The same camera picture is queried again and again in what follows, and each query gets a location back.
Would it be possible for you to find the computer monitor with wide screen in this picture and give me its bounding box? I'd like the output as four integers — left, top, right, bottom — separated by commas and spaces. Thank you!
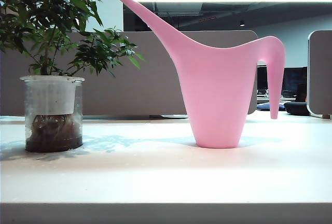
281, 66, 308, 98

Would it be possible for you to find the narrow black computer monitor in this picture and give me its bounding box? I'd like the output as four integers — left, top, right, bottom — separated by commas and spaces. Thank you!
256, 65, 268, 96

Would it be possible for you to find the black round cushion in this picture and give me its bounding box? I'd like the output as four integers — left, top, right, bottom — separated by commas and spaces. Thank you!
283, 100, 311, 116

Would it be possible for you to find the green leafy potted plant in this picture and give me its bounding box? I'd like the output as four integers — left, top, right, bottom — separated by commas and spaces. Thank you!
0, 0, 146, 77

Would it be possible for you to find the pink plastic watering can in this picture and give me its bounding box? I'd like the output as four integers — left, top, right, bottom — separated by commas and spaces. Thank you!
118, 0, 286, 149

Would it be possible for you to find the clear glass plant pot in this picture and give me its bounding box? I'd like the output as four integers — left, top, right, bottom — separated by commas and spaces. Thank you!
19, 75, 86, 153

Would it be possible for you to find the long grey-brown desk divider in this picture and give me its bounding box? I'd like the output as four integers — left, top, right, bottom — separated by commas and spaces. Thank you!
0, 29, 259, 117

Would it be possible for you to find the white-edged grey desk divider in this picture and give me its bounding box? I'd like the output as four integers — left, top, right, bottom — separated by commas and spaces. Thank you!
307, 30, 332, 119

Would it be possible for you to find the white inner plant pot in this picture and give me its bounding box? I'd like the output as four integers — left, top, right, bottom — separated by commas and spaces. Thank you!
30, 76, 76, 116

